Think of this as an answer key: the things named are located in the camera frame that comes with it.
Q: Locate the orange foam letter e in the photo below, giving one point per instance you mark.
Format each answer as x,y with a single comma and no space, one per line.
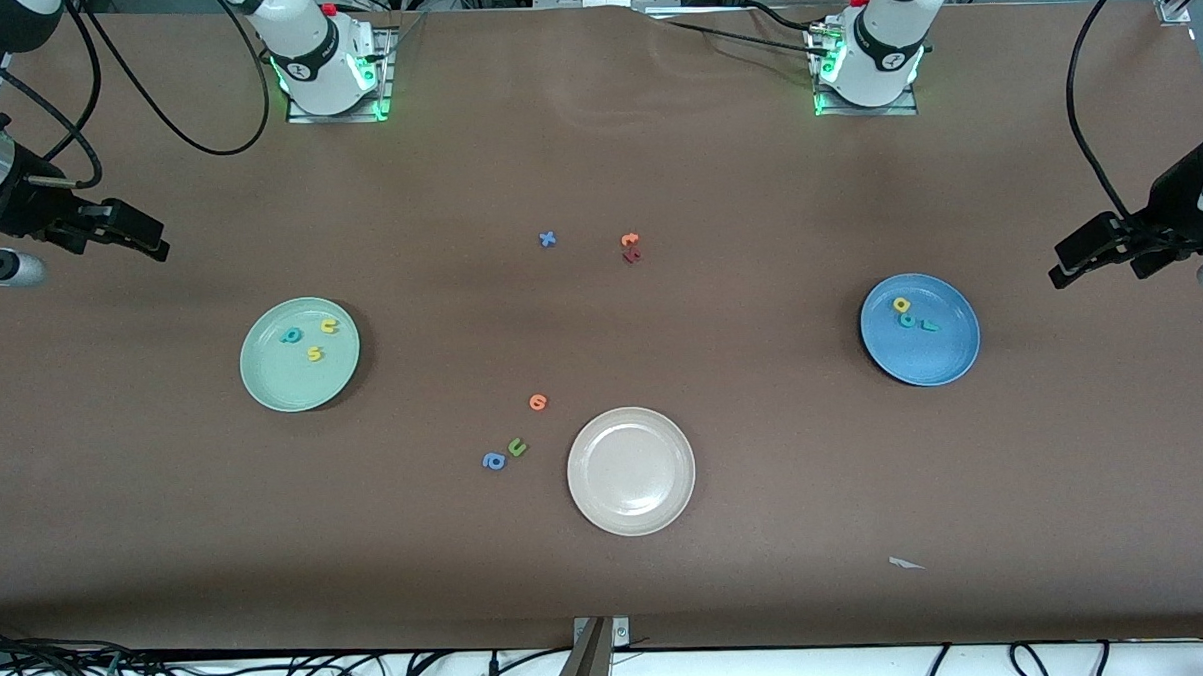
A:
538,402

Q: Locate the blue foam letter a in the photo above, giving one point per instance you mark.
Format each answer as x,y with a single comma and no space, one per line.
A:
494,462

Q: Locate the beige plate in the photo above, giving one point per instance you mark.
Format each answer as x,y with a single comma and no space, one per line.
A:
631,471

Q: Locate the green foam letter u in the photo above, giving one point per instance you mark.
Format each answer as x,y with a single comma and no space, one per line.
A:
516,447

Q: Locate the aluminium post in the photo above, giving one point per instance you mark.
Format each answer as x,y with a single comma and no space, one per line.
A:
585,669

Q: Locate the metal bracket plate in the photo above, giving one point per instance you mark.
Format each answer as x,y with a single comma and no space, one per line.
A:
620,633

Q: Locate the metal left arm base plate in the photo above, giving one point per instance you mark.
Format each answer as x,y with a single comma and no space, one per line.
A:
884,110

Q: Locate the teal foam letter p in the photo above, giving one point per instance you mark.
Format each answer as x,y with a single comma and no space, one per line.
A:
290,336

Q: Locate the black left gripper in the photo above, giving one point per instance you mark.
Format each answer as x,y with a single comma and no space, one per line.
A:
1172,201

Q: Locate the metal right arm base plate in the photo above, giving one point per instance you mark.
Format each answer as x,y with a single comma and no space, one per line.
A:
384,75

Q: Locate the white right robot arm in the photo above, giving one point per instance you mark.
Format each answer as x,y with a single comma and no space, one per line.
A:
316,48

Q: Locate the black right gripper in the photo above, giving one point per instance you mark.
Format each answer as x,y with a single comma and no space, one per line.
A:
29,206

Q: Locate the white paper scrap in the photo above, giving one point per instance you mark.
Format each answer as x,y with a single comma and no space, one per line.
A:
905,564

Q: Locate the green plate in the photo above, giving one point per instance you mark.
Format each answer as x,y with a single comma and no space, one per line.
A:
288,379

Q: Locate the blue plate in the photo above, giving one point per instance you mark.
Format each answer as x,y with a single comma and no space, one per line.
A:
922,357

